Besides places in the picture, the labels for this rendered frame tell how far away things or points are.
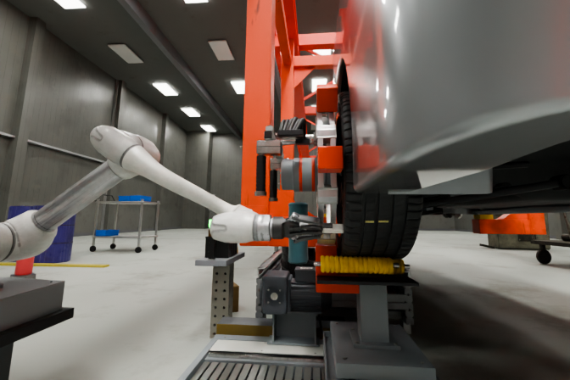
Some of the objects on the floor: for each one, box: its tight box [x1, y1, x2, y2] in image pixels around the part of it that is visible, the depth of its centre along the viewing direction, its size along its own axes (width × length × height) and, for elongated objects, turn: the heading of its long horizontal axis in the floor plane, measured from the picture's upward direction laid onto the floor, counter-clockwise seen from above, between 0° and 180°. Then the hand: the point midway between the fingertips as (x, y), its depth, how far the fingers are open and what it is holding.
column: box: [210, 262, 234, 338], centre depth 180 cm, size 10×10×42 cm
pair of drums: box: [7, 205, 76, 264], centre depth 480 cm, size 71×115×85 cm
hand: (332, 228), depth 101 cm, fingers closed, pressing on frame
